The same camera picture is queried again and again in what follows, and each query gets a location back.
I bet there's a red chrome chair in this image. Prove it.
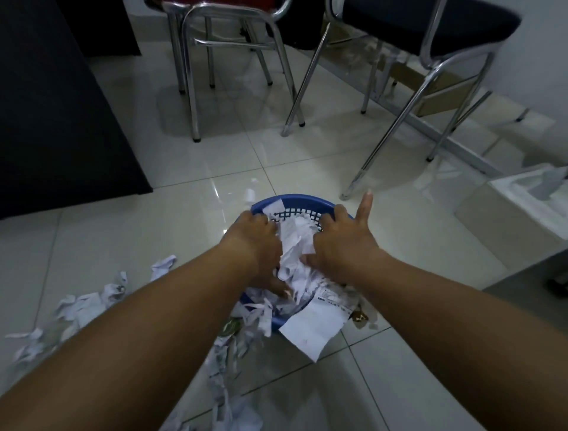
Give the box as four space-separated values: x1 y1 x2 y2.
146 0 307 144

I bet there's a person's left hand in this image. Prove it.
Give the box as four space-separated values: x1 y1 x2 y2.
221 211 293 299

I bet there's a black hanging bag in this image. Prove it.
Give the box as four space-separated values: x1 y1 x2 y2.
266 0 328 50

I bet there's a person's right forearm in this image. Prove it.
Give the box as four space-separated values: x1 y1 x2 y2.
354 250 568 431

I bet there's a person's right hand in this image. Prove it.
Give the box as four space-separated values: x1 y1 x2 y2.
300 189 383 286

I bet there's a blue plastic mesh wastebasket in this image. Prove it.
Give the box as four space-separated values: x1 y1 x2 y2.
239 194 356 333

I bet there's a pile of shredded white paper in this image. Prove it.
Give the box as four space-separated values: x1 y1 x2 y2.
4 255 267 431

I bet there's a black cabinet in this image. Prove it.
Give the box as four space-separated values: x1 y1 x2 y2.
55 0 143 59

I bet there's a white tiled floor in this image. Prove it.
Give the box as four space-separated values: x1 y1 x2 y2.
0 0 568 431

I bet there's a black table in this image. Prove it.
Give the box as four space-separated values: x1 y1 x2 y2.
0 0 154 221

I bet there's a brown wooden board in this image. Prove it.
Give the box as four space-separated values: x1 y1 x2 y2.
390 62 481 118

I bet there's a black chrome chair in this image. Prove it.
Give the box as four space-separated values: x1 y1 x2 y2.
280 0 523 201

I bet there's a person's left forearm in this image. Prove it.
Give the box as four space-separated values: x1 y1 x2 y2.
0 239 263 431

